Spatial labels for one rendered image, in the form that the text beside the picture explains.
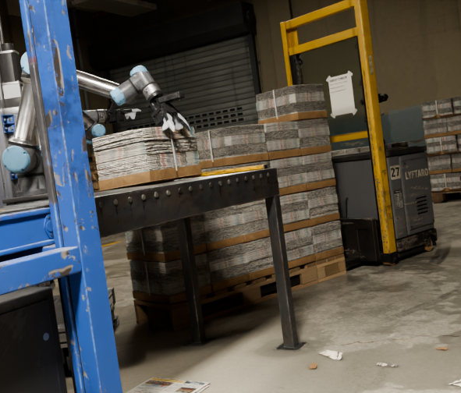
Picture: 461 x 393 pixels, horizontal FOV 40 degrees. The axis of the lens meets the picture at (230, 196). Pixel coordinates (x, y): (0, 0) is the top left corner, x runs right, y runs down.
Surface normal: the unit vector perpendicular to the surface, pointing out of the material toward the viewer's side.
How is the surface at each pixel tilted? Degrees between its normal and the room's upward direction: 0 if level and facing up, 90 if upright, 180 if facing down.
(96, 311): 90
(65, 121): 90
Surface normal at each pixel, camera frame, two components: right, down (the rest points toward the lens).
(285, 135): 0.64, -0.04
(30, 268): 0.84, -0.08
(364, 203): -0.75, 0.14
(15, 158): 0.00, 0.18
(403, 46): -0.51, 0.11
